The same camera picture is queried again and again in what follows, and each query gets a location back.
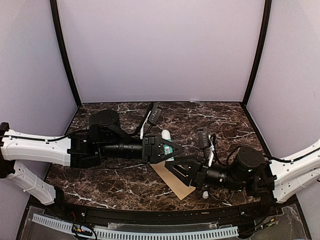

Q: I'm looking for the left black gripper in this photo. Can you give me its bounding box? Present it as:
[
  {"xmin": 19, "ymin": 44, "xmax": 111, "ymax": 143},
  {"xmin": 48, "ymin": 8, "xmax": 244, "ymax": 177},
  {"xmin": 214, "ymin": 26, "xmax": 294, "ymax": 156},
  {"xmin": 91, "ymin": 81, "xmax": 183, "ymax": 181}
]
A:
[{"xmin": 99, "ymin": 135, "xmax": 185, "ymax": 165}]

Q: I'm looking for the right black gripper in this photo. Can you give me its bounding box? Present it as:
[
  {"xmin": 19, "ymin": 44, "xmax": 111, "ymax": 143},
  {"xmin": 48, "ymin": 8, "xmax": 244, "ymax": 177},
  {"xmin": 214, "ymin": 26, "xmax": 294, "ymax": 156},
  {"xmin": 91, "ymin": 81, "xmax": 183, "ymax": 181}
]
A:
[{"xmin": 164, "ymin": 154, "xmax": 247, "ymax": 193}]

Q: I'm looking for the small white-capped glue bottle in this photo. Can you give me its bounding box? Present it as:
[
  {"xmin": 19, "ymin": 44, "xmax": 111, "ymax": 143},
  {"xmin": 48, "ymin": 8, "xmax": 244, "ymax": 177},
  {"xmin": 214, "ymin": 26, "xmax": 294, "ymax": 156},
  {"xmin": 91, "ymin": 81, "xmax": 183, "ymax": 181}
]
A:
[{"xmin": 161, "ymin": 129, "xmax": 175, "ymax": 162}]

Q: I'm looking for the brown kraft envelope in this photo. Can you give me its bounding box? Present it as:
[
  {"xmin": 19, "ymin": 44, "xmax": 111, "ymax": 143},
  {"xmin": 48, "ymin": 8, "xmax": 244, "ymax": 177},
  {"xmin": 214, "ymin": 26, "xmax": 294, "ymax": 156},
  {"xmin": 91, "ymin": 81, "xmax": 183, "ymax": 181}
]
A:
[{"xmin": 150, "ymin": 161, "xmax": 196, "ymax": 200}]

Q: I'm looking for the white glue bottle cap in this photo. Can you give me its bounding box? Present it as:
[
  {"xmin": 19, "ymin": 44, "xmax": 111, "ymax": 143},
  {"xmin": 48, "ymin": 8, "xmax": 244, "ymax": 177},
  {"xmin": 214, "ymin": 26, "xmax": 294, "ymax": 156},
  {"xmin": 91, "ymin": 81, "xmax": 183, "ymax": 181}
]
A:
[{"xmin": 202, "ymin": 191, "xmax": 209, "ymax": 199}]

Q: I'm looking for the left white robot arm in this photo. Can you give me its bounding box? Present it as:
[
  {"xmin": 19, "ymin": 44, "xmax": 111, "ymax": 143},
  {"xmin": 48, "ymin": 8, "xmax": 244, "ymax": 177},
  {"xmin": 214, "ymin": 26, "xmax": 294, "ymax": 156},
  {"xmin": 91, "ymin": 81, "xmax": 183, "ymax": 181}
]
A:
[{"xmin": 0, "ymin": 109, "xmax": 183, "ymax": 218}]

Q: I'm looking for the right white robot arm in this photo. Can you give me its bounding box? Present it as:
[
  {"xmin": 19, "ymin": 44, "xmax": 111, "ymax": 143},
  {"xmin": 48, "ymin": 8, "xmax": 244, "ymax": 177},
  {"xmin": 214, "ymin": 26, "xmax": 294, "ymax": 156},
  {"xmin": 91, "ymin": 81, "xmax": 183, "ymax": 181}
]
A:
[{"xmin": 165, "ymin": 141, "xmax": 320, "ymax": 217}]

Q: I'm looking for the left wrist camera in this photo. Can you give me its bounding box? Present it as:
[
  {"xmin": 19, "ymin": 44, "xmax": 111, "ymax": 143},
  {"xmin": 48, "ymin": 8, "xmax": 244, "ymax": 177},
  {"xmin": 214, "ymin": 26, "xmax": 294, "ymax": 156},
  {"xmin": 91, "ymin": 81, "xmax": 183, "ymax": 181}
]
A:
[{"xmin": 135, "ymin": 102, "xmax": 163, "ymax": 139}]

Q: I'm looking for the white slotted cable duct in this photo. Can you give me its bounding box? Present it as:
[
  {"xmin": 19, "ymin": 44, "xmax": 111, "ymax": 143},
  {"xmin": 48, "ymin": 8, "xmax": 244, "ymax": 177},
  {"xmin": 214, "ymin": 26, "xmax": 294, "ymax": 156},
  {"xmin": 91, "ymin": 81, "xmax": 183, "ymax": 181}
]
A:
[{"xmin": 31, "ymin": 213, "xmax": 239, "ymax": 240}]

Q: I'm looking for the black front frame rail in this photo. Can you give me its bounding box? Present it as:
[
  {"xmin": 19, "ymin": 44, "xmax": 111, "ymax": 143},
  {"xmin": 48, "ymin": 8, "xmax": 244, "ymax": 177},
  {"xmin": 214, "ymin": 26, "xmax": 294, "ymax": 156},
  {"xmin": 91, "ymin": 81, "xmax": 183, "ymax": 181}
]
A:
[{"xmin": 44, "ymin": 189, "xmax": 282, "ymax": 225}]

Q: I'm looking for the right black corner post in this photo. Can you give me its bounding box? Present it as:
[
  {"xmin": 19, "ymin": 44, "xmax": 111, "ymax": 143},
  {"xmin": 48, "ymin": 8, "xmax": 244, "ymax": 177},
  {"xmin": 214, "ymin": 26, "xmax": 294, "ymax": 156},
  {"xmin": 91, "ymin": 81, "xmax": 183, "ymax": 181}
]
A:
[{"xmin": 241, "ymin": 0, "xmax": 272, "ymax": 109}]

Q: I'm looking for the black corner post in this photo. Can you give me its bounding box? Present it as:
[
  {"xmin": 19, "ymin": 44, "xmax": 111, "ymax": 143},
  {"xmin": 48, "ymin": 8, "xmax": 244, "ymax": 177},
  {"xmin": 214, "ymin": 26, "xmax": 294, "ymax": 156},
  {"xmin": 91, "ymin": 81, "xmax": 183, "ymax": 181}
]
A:
[
  {"xmin": 49, "ymin": 0, "xmax": 82, "ymax": 108},
  {"xmin": 241, "ymin": 0, "xmax": 272, "ymax": 109}
]

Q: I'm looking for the left black corner post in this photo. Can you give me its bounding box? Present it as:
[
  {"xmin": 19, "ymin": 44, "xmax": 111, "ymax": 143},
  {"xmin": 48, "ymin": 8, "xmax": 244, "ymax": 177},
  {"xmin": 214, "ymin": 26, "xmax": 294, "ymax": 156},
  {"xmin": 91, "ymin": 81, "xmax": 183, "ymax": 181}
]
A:
[{"xmin": 49, "ymin": 0, "xmax": 82, "ymax": 108}]

